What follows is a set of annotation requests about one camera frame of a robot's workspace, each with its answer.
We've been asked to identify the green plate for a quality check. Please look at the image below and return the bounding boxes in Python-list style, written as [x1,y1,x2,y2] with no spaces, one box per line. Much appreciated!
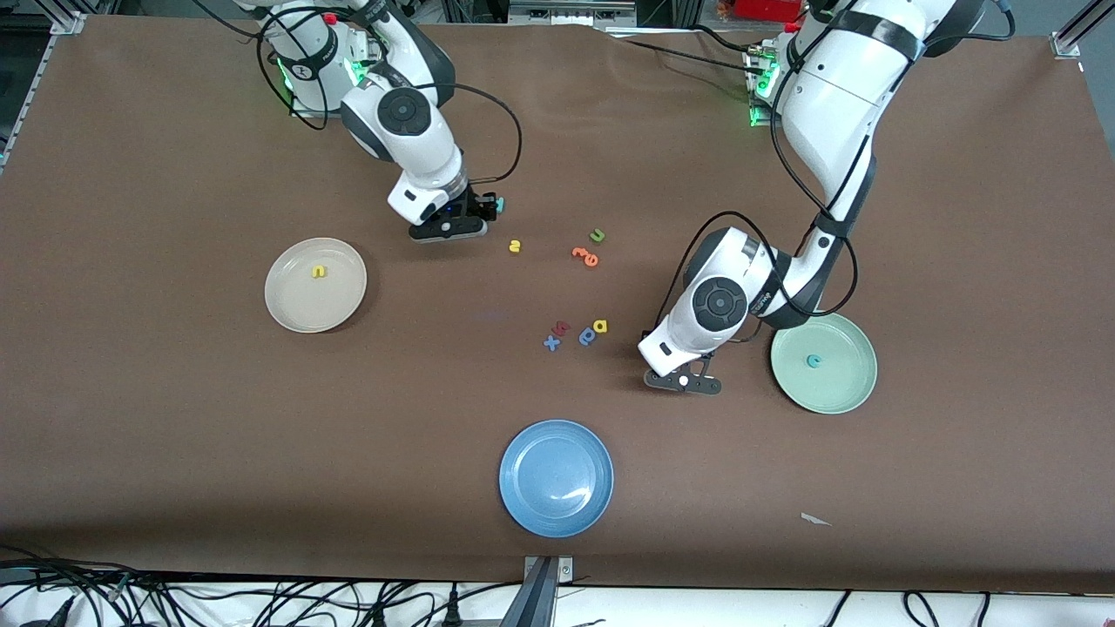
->
[770,312,879,415]

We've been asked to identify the blue plate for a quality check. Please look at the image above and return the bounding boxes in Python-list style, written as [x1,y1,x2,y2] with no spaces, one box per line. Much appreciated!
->
[498,420,615,539]

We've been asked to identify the beige brown plate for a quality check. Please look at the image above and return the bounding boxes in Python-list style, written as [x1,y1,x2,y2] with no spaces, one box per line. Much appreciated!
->
[264,237,368,334]

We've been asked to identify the grey metal rack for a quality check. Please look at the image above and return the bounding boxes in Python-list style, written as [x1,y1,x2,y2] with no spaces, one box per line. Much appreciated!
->
[508,0,641,27]

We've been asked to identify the red box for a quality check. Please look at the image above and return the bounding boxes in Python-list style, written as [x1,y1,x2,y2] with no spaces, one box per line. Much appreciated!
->
[732,0,802,23]

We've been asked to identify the brown table cover sheet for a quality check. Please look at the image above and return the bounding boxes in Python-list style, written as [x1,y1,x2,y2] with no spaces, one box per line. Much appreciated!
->
[0,13,1115,597]

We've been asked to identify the aluminium corner profile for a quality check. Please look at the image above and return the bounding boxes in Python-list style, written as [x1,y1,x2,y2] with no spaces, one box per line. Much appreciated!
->
[1050,0,1115,60]

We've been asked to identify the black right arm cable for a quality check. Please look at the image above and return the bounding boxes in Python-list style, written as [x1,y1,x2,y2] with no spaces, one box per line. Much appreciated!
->
[192,0,524,188]

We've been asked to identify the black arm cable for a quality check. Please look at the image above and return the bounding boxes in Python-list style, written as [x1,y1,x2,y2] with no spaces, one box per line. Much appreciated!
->
[192,0,524,188]
[658,0,1016,342]

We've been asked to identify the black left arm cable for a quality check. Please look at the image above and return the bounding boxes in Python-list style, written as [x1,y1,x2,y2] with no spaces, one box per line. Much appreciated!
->
[658,0,1016,342]

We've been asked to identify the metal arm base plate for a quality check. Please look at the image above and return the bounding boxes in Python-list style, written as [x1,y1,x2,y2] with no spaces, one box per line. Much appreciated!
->
[745,44,781,130]
[290,35,386,118]

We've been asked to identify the small metal bracket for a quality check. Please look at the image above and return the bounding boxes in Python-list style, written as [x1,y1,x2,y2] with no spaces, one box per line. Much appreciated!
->
[523,556,576,586]

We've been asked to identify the black cable on table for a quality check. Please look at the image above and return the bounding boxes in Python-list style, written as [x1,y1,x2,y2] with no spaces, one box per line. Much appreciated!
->
[601,24,767,75]

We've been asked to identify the dark aluminium frame beam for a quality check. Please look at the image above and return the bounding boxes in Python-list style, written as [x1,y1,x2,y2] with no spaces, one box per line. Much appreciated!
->
[499,557,558,627]

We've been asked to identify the aluminium table edge rail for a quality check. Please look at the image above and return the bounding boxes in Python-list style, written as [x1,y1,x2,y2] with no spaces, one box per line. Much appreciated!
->
[0,35,53,171]

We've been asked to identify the tangled black floor cables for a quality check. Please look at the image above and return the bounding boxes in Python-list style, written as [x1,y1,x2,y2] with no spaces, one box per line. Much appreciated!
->
[0,544,489,627]

